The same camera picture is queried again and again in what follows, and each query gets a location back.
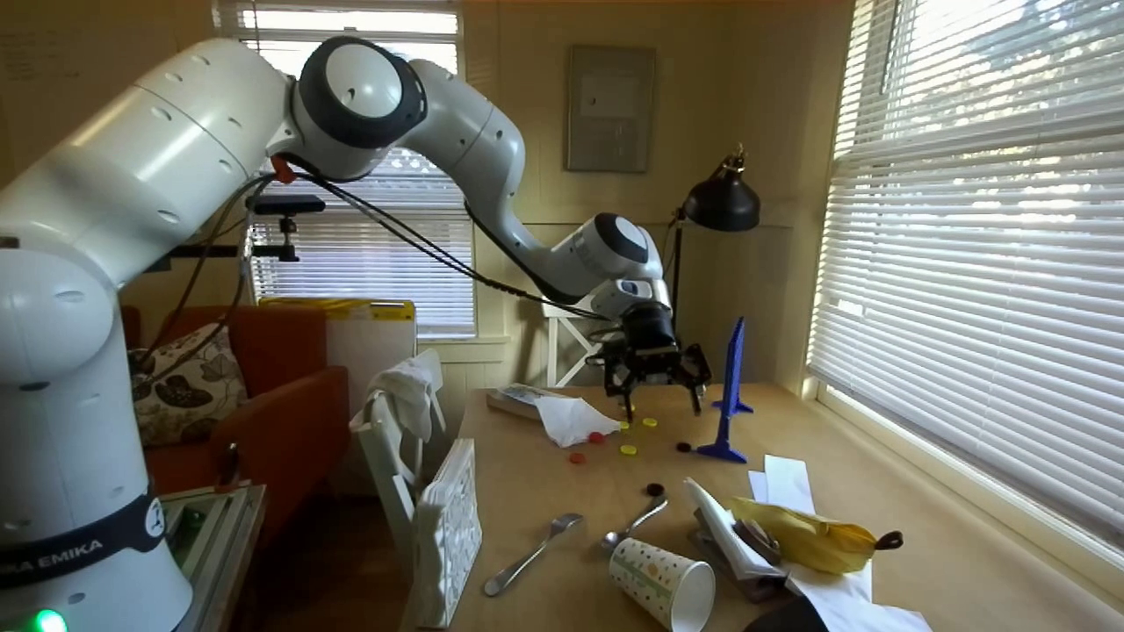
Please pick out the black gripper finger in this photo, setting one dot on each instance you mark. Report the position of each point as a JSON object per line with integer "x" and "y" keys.
{"x": 628, "y": 402}
{"x": 693, "y": 391}

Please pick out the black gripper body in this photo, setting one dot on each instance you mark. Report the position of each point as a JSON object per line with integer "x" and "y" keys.
{"x": 646, "y": 349}

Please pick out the white dotted paper cup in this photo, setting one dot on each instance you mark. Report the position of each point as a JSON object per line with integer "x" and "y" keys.
{"x": 677, "y": 591}

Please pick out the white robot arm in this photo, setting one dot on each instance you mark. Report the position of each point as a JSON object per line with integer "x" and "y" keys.
{"x": 83, "y": 534}

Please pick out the blue connect four grid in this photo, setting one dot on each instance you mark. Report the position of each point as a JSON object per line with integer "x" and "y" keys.
{"x": 731, "y": 402}

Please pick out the white paper napkin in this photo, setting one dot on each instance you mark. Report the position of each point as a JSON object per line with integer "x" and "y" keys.
{"x": 570, "y": 420}

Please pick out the far white chair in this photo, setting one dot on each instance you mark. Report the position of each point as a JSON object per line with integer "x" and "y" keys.
{"x": 573, "y": 342}

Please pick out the children's picture book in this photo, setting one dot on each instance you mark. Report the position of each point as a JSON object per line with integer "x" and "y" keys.
{"x": 516, "y": 402}

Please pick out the silver spoon near edge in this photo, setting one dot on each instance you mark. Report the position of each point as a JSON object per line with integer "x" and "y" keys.
{"x": 512, "y": 572}

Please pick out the silver spoon far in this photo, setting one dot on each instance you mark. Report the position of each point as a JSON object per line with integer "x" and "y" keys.
{"x": 614, "y": 537}

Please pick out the black desk lamp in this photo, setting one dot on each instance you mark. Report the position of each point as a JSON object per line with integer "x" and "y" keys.
{"x": 722, "y": 200}

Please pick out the yellow banana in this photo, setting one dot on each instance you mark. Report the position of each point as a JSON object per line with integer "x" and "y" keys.
{"x": 813, "y": 543}

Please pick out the white wooden chair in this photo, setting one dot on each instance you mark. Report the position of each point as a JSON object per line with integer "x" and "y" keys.
{"x": 399, "y": 466}

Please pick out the white papers pile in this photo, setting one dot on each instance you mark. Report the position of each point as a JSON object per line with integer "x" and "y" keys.
{"x": 838, "y": 601}

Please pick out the window blinds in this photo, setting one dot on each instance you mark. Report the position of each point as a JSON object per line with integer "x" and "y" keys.
{"x": 972, "y": 276}

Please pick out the orange armchair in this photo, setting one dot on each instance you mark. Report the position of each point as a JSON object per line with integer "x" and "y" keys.
{"x": 293, "y": 425}

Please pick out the patterned cushion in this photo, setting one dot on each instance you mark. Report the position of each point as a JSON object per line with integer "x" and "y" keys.
{"x": 183, "y": 388}

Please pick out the grey wall panel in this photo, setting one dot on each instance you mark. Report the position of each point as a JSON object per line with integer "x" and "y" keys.
{"x": 609, "y": 107}

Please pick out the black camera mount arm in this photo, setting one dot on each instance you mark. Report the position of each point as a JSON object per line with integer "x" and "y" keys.
{"x": 268, "y": 234}

